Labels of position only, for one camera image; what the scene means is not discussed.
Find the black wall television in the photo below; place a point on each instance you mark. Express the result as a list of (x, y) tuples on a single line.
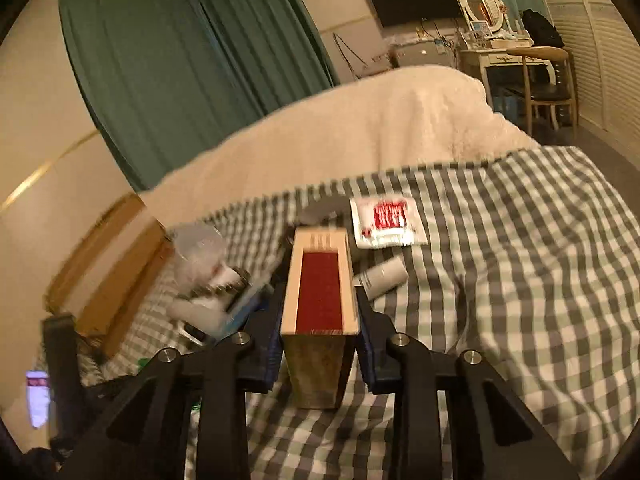
[(412, 0)]

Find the white dressing table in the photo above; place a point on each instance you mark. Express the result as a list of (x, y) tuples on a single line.
[(492, 60)]

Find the grey mini fridge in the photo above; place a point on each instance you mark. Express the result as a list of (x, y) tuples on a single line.
[(422, 55)]

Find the clear plastic bag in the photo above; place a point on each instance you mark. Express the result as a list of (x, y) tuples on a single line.
[(197, 255)]

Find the white packet with red print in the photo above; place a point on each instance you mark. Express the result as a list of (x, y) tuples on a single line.
[(390, 220)]

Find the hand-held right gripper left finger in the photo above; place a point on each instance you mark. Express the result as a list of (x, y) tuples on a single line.
[(265, 360)]

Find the cardboard box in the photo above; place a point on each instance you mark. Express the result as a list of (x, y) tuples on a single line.
[(115, 280)]

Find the white cylindrical bottle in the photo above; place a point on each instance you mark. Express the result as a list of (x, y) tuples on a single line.
[(382, 275)]

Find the oval white-framed mirror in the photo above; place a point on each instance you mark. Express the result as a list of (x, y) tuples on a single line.
[(482, 2)]

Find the black stand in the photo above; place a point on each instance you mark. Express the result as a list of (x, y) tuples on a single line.
[(60, 360)]

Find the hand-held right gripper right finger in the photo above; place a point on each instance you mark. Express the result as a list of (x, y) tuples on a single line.
[(368, 360)]

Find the black backpack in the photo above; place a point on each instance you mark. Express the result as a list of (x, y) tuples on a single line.
[(542, 27)]

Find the white jar with metal lid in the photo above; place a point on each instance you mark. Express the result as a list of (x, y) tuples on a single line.
[(230, 285)]

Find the wooden chair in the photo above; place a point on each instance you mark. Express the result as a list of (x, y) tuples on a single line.
[(547, 92)]

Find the wooden box with red lining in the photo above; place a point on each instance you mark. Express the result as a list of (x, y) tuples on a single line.
[(320, 290)]

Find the white louvered wardrobe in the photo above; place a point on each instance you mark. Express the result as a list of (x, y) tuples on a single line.
[(595, 60)]

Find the phone with lit screen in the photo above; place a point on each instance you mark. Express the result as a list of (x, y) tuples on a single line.
[(39, 400)]

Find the cream blanket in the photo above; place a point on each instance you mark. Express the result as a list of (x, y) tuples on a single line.
[(360, 130)]

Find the grey checked bedsheet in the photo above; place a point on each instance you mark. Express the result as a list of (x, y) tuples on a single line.
[(510, 270)]

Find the dark grey object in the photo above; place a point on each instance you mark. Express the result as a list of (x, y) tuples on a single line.
[(320, 211)]

